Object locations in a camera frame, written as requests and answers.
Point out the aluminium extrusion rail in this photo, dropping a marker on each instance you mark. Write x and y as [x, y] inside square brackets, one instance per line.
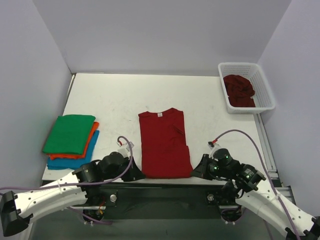
[285, 192]

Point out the white plastic basket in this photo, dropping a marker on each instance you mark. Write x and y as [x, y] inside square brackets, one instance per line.
[263, 98]

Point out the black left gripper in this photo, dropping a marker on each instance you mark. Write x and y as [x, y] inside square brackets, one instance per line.
[130, 171]

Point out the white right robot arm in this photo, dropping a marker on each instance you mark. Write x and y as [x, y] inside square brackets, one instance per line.
[250, 189]

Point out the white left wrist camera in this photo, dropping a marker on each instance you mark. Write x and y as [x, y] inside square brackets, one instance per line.
[124, 149]

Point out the orange folded t shirt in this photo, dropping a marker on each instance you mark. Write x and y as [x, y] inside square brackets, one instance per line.
[73, 155]

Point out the blue folded t shirt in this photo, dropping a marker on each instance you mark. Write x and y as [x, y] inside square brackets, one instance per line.
[73, 164]

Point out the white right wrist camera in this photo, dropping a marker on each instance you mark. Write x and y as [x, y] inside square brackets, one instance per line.
[213, 148]

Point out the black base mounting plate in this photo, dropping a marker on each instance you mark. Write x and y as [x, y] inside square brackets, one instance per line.
[151, 201]

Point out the dark red crumpled shirt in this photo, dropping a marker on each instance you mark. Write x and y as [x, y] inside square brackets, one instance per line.
[240, 91]

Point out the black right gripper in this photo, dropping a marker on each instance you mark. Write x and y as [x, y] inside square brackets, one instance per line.
[204, 168]

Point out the green folded t shirt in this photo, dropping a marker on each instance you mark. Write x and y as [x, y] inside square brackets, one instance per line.
[69, 134]

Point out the red t shirt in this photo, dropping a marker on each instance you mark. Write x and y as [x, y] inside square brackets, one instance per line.
[164, 150]

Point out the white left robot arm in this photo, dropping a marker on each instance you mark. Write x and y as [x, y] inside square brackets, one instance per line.
[18, 210]

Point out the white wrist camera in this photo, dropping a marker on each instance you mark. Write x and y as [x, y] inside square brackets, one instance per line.
[213, 148]
[124, 149]

